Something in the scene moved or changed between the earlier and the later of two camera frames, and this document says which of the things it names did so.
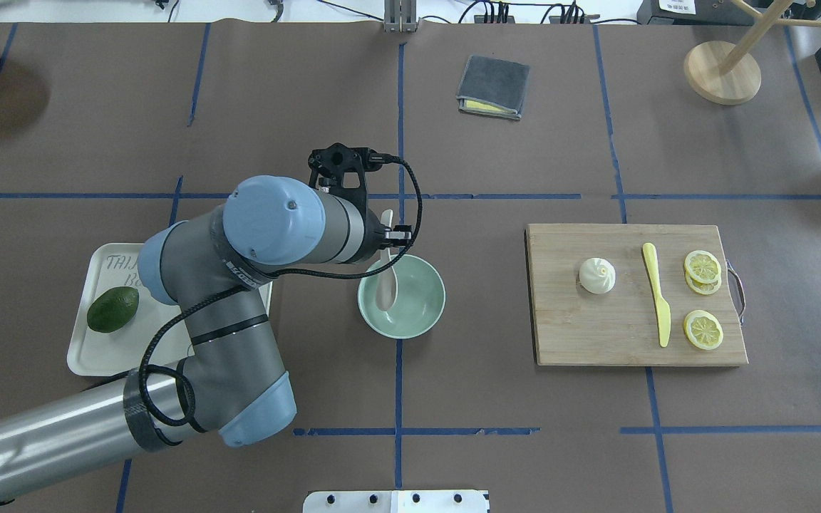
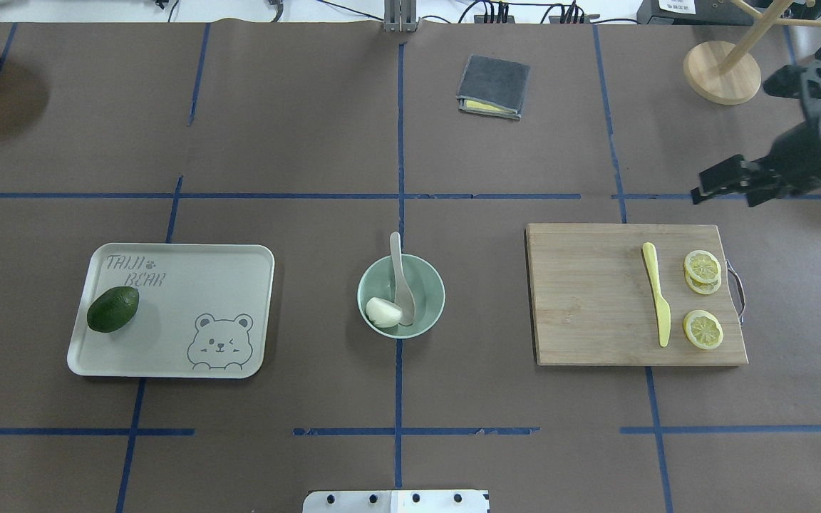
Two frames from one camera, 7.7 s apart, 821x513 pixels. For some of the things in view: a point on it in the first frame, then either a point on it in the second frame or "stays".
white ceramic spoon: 387,287 → 404,296
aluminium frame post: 400,16 stays
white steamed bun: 597,276 → 383,313
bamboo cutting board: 573,327 stays
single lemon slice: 703,330 stays
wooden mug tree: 726,73 stays
